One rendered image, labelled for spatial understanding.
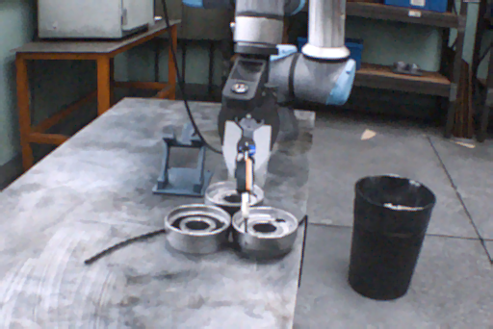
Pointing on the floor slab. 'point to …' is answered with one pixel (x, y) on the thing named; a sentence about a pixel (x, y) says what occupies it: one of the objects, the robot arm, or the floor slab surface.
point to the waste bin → (387, 234)
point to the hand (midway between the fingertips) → (245, 171)
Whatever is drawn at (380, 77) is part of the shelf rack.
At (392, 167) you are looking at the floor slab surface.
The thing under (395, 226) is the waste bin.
